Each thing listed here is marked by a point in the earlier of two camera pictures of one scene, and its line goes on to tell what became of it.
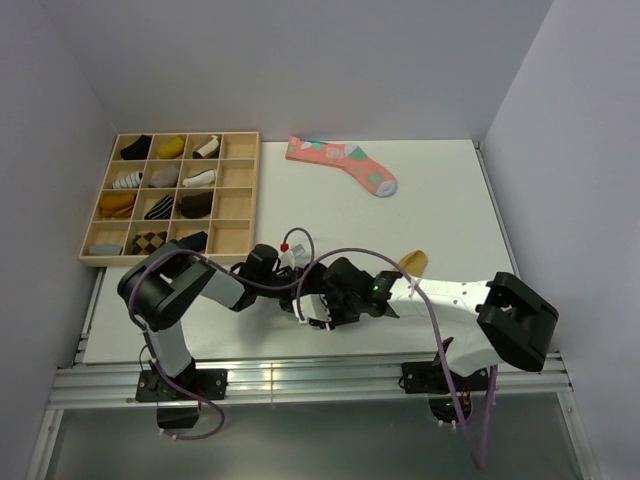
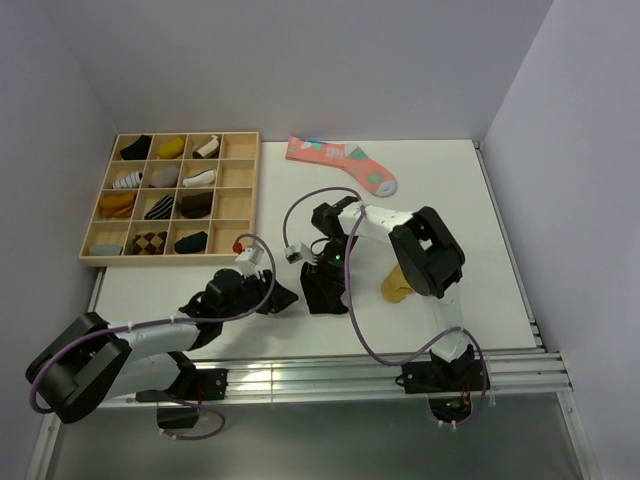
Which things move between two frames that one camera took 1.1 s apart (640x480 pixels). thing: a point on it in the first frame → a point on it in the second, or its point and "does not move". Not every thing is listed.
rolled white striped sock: [130, 181] does not move
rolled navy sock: [196, 241] does not move
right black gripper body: [343, 308] → [333, 259]
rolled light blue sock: [106, 249] does not move
